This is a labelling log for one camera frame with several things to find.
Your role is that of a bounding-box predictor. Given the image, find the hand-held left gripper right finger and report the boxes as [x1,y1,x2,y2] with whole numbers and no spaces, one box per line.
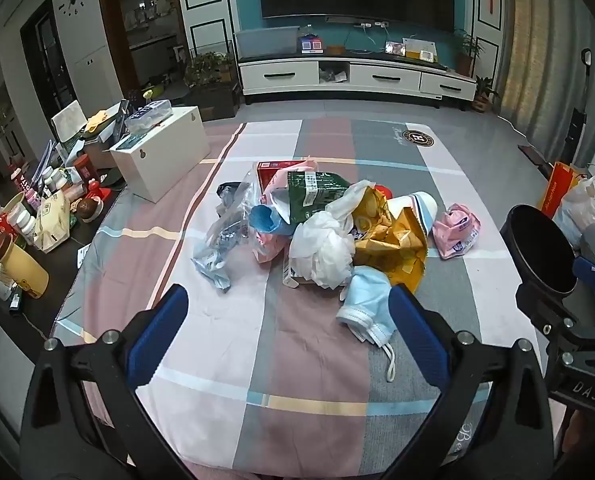
[377,284,561,480]

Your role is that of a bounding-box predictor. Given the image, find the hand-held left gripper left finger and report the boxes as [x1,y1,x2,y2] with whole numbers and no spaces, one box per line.
[20,284,190,480]

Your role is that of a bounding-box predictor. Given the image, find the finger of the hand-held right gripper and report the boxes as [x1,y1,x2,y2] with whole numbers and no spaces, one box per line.
[515,282,595,356]
[571,256,595,292]

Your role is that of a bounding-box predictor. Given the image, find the black round trash bin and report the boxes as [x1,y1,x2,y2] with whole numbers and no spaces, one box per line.
[500,204,578,297]

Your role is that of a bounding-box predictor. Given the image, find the blue face mask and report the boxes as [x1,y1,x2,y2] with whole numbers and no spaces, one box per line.
[336,266,403,383]

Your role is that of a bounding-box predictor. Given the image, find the gold foil snack bag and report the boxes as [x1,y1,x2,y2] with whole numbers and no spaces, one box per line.
[352,185,429,295]

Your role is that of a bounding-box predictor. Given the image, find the small pink packet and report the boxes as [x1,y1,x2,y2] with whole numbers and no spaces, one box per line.
[431,203,482,261]

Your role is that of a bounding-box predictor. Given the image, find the clear plastic bag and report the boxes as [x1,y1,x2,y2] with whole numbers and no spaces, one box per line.
[191,170,264,292]

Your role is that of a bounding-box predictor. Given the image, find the striped white paper cup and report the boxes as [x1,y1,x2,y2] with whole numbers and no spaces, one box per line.
[385,191,436,237]

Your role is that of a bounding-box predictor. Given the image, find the white plastic bag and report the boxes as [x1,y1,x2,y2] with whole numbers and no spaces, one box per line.
[290,180,374,291]

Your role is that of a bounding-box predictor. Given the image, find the small white carton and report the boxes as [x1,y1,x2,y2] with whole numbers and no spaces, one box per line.
[281,261,319,289]

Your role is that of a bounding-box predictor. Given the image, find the blue plastic cup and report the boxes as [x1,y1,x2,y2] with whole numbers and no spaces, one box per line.
[248,204,296,237]

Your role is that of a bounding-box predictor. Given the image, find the green snack packet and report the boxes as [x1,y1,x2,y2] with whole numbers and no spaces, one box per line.
[286,170,351,226]

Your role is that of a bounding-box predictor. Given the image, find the pink printed plastic bag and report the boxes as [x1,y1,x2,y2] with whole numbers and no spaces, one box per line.
[252,160,323,265]

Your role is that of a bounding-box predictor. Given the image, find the red cardboard box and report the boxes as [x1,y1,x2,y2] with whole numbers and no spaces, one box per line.
[256,160,318,197]

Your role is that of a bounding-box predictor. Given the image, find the large white shopping bag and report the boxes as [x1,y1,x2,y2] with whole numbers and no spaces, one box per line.
[560,172,595,242]

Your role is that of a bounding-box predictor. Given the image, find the orange paper bag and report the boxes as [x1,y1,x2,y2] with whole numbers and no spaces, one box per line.
[537,160,587,217]

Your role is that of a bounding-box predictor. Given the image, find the plaid bedsheet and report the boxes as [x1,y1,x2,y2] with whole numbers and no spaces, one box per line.
[50,120,543,480]

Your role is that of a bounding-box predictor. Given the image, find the dark floor mat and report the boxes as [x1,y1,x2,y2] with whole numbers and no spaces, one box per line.
[517,144,554,182]

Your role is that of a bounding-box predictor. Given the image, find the brown round figurine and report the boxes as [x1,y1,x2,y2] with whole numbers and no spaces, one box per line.
[74,197,103,224]

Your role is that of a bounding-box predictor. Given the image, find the black stick vacuum cleaner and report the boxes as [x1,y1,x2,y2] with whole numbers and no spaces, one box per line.
[564,49,594,162]

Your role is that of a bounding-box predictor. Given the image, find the tan cylindrical canister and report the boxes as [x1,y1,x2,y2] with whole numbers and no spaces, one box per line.
[0,240,51,301]

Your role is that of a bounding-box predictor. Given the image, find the kraft paper pouch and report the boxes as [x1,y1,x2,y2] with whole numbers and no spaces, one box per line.
[34,194,73,254]

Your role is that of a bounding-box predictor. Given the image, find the red toy figure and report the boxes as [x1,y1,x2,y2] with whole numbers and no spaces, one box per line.
[84,177,112,206]

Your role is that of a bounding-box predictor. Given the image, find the white wooden box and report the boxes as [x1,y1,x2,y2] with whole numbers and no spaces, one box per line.
[110,106,212,204]

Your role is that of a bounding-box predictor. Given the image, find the red tin can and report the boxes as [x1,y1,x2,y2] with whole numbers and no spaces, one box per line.
[72,155,96,184]

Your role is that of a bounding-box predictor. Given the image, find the small potted plant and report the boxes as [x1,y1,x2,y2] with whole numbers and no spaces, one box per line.
[471,76,499,114]

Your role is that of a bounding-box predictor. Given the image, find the clear plastic container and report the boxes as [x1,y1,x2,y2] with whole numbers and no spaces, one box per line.
[124,100,173,136]

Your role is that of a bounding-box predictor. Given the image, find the beige patterned curtain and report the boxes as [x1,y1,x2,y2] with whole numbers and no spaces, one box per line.
[497,0,595,166]

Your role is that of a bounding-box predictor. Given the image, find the tall potted plant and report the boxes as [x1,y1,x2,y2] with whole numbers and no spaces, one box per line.
[452,27,484,77]

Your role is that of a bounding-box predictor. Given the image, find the white television cabinet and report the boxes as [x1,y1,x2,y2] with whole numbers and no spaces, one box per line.
[234,52,478,111]

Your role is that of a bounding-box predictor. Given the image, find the cluster of green plants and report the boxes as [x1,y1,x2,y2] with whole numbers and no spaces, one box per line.
[184,51,238,87]

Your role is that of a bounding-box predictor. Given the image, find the white and yellow desk calendar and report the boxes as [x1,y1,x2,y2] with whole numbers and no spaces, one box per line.
[402,37,439,64]

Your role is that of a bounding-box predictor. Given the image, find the grey storage box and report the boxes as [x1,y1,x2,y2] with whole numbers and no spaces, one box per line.
[234,27,298,59]

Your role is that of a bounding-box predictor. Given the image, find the wooden door frame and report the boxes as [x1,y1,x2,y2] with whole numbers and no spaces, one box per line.
[96,0,189,102]

